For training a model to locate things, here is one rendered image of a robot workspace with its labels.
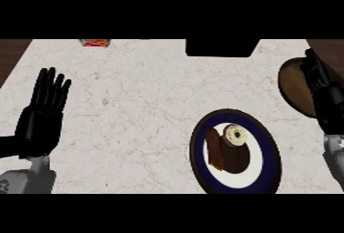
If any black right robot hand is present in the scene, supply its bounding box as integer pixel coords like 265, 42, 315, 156
300, 47, 344, 136

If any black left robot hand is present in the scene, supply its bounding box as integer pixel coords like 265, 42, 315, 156
0, 66, 73, 159

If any dark brown pan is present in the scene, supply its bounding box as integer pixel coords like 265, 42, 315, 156
277, 56, 319, 119

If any blue rimmed white plate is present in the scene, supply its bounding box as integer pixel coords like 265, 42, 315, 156
190, 108, 284, 195

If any black appliance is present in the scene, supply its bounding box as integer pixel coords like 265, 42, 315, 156
185, 39, 262, 58

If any red and yellow box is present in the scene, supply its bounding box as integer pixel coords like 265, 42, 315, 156
79, 39, 113, 48

